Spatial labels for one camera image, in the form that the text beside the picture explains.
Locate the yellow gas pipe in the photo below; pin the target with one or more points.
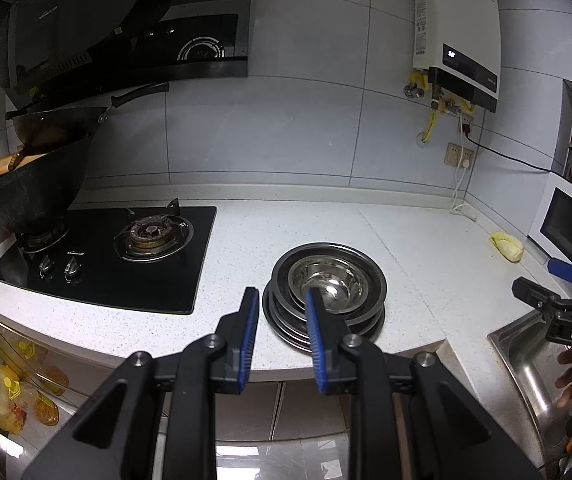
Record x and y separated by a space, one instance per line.
431 122

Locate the yellow plastic bag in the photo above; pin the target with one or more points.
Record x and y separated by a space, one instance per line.
0 395

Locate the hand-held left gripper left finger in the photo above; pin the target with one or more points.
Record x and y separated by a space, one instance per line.
248 340

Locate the white microwave oven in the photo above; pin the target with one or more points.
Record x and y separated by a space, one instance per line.
566 225

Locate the beige wall outlet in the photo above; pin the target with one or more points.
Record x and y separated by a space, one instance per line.
458 155

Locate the stove knob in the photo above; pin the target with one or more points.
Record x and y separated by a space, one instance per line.
45 266
72 269

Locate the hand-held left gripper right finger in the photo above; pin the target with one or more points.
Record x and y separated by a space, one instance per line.
316 340

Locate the white wall outlet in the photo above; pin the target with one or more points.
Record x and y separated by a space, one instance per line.
466 122

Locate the stove burner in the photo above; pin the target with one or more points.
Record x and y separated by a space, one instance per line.
153 235

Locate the large black wok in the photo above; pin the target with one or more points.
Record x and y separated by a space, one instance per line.
35 190

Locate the stainless steel bowl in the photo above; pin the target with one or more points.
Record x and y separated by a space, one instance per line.
338 277

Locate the yellow cloth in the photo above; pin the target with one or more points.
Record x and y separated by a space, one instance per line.
507 247

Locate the stainless steel sink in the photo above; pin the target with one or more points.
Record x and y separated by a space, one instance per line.
526 360

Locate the black gas stove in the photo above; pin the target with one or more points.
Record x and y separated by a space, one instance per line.
100 280

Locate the white water heater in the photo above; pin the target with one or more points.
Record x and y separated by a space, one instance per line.
458 20

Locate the cooking oil bottle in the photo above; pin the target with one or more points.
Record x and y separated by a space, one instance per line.
46 410

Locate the black range hood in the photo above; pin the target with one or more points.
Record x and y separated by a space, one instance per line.
115 15

